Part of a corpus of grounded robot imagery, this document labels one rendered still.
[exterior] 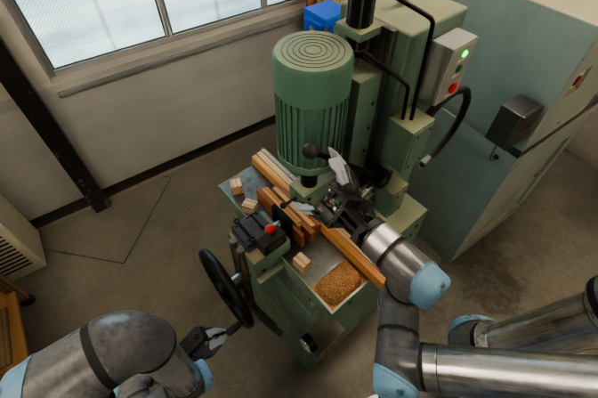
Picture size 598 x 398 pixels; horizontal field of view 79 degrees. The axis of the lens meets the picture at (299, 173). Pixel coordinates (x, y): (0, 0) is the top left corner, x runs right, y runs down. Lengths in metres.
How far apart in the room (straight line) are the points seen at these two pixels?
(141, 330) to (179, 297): 1.45
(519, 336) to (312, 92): 0.63
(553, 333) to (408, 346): 0.27
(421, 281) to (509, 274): 1.78
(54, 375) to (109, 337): 0.08
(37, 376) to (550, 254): 2.45
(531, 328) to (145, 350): 0.70
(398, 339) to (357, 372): 1.27
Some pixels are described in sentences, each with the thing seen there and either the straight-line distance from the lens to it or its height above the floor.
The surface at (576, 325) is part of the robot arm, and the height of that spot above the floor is 1.28.
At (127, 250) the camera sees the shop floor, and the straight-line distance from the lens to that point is 2.40.
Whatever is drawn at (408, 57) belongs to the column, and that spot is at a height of 1.46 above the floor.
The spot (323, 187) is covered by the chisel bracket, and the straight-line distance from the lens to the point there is 1.09.
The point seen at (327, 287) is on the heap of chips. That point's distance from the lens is 1.07.
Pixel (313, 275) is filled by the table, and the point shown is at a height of 0.90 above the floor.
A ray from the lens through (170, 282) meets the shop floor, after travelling 2.21.
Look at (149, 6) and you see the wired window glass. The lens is 2.19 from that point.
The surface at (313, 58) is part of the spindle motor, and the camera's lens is 0.77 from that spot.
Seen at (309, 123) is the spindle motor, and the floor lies 1.37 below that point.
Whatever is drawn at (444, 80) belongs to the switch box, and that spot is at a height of 1.40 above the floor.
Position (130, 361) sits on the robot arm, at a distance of 0.70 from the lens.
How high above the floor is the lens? 1.90
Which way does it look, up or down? 49 degrees down
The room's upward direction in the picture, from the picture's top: straight up
